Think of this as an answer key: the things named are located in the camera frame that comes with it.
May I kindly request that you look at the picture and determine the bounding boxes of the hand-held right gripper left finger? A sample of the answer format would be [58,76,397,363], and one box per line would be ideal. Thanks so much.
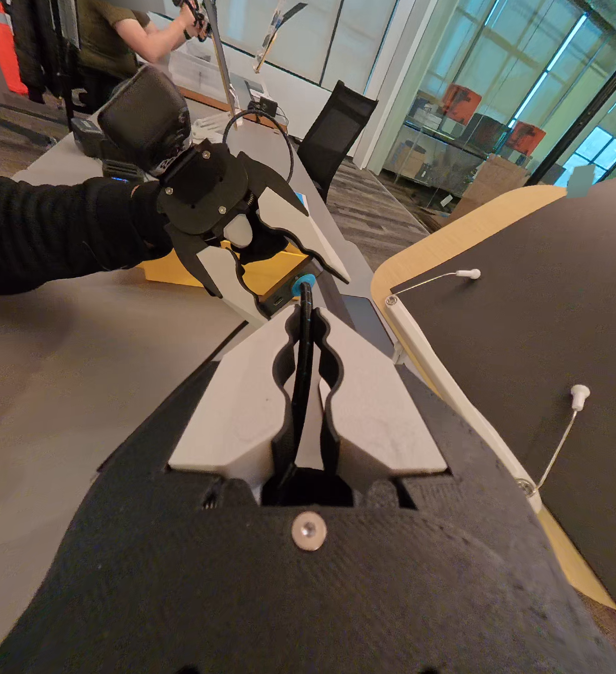
[167,308,302,484]

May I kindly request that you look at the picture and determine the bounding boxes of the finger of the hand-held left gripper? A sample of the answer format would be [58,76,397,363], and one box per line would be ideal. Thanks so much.
[255,187,352,286]
[196,243,271,331]

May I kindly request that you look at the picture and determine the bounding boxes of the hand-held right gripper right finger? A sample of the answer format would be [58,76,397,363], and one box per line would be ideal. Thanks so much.
[315,308,449,482]

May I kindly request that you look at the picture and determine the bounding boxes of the yellow plastic bin with divider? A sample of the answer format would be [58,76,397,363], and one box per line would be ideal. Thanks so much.
[139,238,310,302]

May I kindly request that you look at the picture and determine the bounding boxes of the black HDMI adapter box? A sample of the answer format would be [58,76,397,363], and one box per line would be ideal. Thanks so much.
[257,279,311,320]

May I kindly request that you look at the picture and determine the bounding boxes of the black braided HDMI cable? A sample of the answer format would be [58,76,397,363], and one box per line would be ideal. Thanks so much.
[279,273,320,477]

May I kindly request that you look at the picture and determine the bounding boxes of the person's left forearm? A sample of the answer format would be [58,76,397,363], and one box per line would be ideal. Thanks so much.
[0,170,98,296]

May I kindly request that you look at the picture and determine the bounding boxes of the person's left hand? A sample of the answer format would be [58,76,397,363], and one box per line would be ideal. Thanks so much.
[83,176,175,271]

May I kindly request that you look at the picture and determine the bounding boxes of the black mesh office chair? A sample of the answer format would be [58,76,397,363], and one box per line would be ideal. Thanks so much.
[296,80,380,203]

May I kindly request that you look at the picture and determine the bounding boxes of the clear plastic tub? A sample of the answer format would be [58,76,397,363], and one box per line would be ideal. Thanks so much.
[167,48,253,102]

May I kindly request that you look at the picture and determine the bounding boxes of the black charger device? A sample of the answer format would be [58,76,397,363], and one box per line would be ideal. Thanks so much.
[70,117,148,181]

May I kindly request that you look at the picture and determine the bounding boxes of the wooden board with black mat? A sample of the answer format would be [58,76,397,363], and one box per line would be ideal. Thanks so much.
[370,171,616,616]

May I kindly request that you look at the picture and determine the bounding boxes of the cardboard box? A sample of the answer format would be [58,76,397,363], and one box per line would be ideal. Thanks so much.
[447,154,531,222]

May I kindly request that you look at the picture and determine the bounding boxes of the orange and black box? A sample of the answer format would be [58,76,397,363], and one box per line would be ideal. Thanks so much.
[508,120,547,157]
[441,84,483,126]

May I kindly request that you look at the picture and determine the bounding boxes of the black hanging jacket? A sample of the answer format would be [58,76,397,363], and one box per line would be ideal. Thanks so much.
[11,0,83,105]

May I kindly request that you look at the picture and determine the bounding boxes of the orange traffic cone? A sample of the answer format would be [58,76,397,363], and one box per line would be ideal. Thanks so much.
[0,0,30,97]

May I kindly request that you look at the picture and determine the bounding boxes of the thin black cable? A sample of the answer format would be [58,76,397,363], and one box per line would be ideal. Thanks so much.
[222,108,295,185]

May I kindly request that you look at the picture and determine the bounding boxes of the silver metal post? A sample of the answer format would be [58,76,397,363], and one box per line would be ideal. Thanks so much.
[203,0,236,131]

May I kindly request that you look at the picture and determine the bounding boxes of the white-tipped wire clip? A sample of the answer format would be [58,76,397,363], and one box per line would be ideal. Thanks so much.
[390,269,482,307]
[517,384,592,498]

